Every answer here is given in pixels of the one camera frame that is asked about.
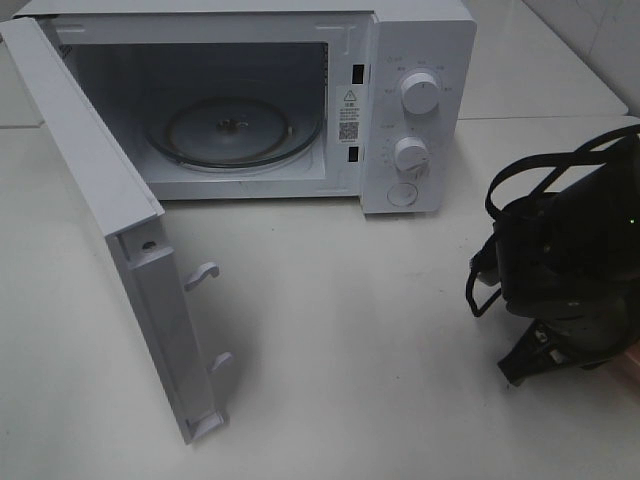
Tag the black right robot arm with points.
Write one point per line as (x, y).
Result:
(570, 263)

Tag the glass microwave turntable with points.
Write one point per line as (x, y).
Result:
(234, 132)

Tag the pink round plate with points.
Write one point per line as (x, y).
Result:
(625, 367)

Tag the white warning label sticker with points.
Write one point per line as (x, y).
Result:
(349, 101)

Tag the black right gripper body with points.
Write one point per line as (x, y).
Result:
(599, 336)

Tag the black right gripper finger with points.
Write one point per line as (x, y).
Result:
(537, 352)

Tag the white microwave knob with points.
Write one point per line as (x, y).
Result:
(420, 91)
(410, 153)

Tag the round door release button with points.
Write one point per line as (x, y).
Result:
(402, 194)

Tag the white microwave oven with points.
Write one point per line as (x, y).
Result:
(136, 58)

